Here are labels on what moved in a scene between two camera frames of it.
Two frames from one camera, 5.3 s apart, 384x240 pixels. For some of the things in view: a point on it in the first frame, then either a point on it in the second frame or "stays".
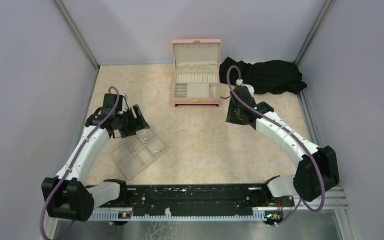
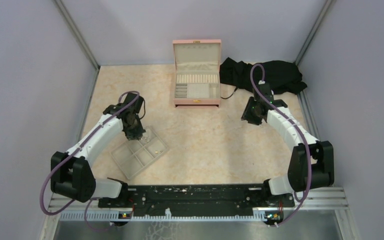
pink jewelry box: (197, 69) stays
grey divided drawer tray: (136, 153) stays
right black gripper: (231, 118) -> (247, 116)
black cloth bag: (266, 76) stays
